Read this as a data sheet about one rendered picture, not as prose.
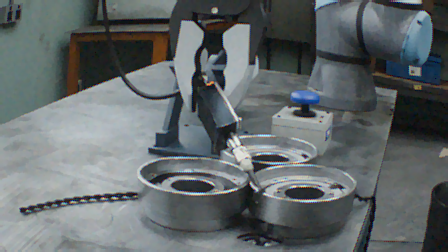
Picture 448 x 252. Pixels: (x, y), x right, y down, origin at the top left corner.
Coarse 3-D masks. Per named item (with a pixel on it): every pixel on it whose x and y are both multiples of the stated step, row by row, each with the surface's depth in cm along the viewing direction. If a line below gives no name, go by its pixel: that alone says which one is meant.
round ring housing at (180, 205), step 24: (144, 168) 57; (168, 168) 60; (192, 168) 61; (216, 168) 61; (240, 168) 58; (144, 192) 53; (168, 192) 51; (192, 192) 59; (216, 192) 52; (240, 192) 53; (168, 216) 52; (192, 216) 52; (216, 216) 52; (240, 216) 56
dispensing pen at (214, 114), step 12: (204, 72) 61; (204, 84) 60; (204, 96) 57; (216, 96) 57; (204, 108) 58; (216, 108) 56; (228, 108) 56; (204, 120) 59; (216, 120) 56; (228, 120) 56; (216, 132) 56; (228, 132) 57; (216, 144) 57; (228, 144) 57; (240, 144) 56; (240, 156) 56; (252, 168) 55; (252, 180) 55
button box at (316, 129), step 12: (288, 108) 82; (300, 108) 82; (276, 120) 77; (288, 120) 76; (300, 120) 76; (312, 120) 76; (324, 120) 76; (276, 132) 77; (288, 132) 77; (300, 132) 76; (312, 132) 75; (324, 132) 75; (324, 144) 77
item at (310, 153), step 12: (252, 144) 70; (264, 144) 70; (276, 144) 70; (288, 144) 70; (300, 144) 68; (312, 144) 67; (228, 156) 62; (252, 156) 66; (264, 156) 67; (276, 156) 67; (288, 156) 66; (312, 156) 62
